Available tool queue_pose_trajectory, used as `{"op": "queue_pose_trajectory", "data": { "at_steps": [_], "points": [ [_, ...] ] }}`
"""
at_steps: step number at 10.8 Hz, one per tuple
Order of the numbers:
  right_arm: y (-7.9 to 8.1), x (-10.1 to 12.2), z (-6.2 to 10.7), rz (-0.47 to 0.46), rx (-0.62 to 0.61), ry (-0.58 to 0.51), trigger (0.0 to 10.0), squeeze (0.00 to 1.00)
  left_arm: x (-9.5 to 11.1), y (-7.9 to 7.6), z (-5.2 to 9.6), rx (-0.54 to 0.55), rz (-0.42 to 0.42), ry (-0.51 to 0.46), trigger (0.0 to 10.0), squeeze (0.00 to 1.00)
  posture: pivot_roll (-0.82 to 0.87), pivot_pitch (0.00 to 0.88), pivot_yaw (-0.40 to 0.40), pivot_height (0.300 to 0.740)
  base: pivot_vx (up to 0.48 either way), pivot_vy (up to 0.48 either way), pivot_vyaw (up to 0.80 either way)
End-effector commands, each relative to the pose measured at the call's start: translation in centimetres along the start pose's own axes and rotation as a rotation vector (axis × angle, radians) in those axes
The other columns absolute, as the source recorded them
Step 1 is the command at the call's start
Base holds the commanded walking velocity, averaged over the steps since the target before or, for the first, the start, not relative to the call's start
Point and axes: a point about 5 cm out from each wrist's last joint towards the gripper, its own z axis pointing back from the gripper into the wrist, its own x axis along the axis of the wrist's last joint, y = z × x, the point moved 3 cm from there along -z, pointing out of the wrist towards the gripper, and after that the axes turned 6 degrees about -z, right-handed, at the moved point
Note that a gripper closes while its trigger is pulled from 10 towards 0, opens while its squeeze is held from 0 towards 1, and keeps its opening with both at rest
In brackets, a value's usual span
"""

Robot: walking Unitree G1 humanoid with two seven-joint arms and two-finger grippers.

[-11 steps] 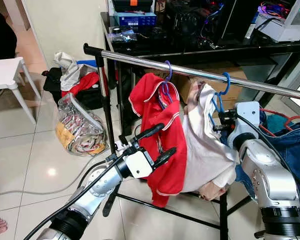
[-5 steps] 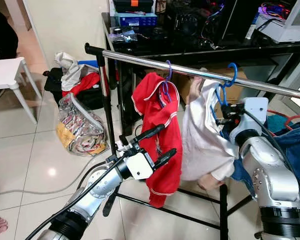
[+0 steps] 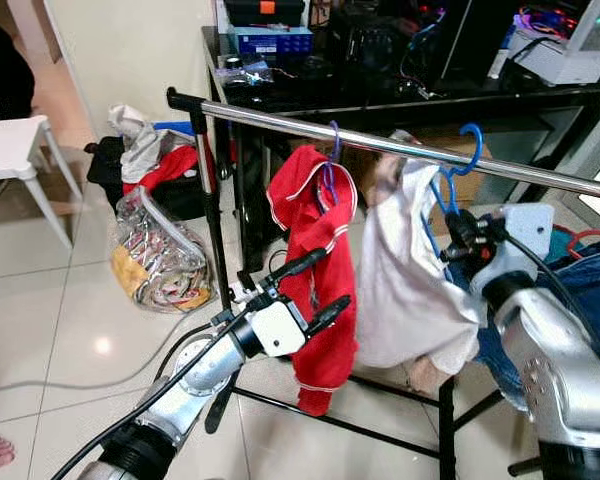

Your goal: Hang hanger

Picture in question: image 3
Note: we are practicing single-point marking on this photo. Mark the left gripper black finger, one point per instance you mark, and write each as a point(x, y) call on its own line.
point(302, 264)
point(330, 313)

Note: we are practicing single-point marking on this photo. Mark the white shirt tan sleeves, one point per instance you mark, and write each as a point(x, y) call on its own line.
point(410, 280)

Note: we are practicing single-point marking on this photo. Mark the blue plastic hanger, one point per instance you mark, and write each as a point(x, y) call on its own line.
point(477, 150)

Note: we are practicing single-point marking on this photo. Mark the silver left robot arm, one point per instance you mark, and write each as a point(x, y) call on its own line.
point(195, 385)

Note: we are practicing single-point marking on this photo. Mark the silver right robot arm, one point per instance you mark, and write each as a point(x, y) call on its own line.
point(550, 350)

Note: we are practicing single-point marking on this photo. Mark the red plastic hanger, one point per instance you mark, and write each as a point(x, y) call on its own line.
point(592, 233)

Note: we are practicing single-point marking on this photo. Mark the purple plastic hanger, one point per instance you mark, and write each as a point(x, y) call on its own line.
point(335, 145)

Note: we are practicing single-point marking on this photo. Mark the red shirt white trim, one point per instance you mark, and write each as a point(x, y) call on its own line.
point(315, 230)

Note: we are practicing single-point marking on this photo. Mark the brown cardboard box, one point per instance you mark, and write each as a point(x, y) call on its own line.
point(435, 143)

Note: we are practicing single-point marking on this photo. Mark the blue denim garment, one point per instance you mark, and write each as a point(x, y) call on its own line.
point(590, 290)

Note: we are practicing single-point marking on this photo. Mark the clear plastic bag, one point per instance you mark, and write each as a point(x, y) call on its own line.
point(160, 260)

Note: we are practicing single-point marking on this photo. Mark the black desk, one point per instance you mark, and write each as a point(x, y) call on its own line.
point(520, 105)

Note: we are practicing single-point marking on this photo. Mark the crumpled red cloth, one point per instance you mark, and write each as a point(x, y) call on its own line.
point(175, 168)

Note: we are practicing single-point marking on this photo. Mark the black bulky device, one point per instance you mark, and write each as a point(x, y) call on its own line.
point(365, 45)

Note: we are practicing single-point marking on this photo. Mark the crumpled grey white cloth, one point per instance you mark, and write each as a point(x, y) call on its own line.
point(140, 140)

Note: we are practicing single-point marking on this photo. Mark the black bag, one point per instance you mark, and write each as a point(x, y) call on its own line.
point(105, 175)

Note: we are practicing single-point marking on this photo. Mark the grey computer case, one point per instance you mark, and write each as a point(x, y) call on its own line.
point(580, 50)

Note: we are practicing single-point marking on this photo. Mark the blue electronics box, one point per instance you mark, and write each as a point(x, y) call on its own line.
point(270, 45)

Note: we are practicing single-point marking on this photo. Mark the black box orange label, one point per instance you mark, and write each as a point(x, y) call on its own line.
point(245, 12)

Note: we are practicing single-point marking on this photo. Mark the white stool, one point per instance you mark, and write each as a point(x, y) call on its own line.
point(10, 145)

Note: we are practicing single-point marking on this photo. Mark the person in black clothing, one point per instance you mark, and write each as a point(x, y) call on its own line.
point(0, 70)

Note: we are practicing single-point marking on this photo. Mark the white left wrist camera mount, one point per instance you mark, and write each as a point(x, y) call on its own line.
point(280, 328)

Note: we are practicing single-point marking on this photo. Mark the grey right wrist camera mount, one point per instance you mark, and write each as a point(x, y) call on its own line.
point(528, 225)

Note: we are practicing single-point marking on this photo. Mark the black clothes rack silver rail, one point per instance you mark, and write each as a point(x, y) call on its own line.
point(280, 119)

